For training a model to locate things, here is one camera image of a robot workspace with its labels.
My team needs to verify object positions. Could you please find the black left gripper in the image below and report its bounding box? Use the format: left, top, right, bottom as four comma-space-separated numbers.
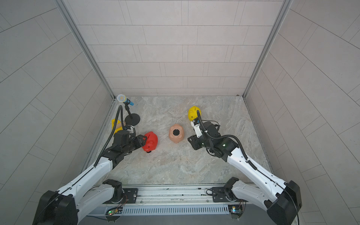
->
122, 134, 149, 155

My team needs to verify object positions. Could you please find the red piggy bank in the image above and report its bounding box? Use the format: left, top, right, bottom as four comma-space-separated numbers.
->
142, 131, 158, 152

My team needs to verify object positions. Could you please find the pink piggy bank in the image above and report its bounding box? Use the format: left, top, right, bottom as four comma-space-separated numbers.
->
169, 124, 185, 143

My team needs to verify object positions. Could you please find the black plug front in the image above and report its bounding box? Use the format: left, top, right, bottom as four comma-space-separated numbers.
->
172, 129, 180, 136

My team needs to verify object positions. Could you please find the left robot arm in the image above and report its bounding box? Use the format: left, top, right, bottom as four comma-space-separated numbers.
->
33, 130, 147, 225

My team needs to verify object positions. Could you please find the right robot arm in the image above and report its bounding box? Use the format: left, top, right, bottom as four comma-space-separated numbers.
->
187, 118, 302, 225

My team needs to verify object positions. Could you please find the yellow piggy bank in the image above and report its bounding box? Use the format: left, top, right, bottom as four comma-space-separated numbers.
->
188, 106, 201, 122

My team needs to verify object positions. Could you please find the toy microphone on stand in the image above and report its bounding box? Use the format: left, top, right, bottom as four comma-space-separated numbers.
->
117, 94, 141, 126

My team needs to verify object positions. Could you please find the left circuit board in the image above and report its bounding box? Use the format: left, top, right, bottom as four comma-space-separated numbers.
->
106, 207, 123, 216

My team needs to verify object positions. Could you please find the circuit board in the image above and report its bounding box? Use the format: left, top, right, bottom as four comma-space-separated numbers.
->
106, 207, 123, 216
228, 204, 243, 219

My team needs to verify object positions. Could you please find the right circuit board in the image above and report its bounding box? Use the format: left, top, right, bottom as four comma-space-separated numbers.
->
228, 204, 243, 219

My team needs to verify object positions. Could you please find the black corrugated cable right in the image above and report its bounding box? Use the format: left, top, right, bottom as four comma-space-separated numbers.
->
196, 110, 258, 171

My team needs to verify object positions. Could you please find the black corrugated cable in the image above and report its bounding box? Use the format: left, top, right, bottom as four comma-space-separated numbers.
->
93, 105, 124, 168
196, 110, 258, 171

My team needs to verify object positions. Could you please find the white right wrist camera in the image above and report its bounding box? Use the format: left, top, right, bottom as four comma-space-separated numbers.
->
191, 118, 203, 138

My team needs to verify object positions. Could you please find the black corrugated cable left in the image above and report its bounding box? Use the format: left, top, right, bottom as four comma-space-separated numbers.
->
93, 105, 124, 168

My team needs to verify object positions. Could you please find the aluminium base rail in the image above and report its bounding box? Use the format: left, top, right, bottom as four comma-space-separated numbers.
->
56, 184, 292, 207

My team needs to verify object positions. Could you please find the aluminium corner post left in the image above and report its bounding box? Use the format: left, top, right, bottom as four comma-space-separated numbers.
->
54, 0, 115, 99

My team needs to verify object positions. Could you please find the aluminium corner post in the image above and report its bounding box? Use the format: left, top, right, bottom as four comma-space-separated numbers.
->
54, 0, 115, 99
242, 0, 294, 98

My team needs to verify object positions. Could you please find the aluminium corner post right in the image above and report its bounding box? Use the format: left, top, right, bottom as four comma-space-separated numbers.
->
242, 0, 294, 98

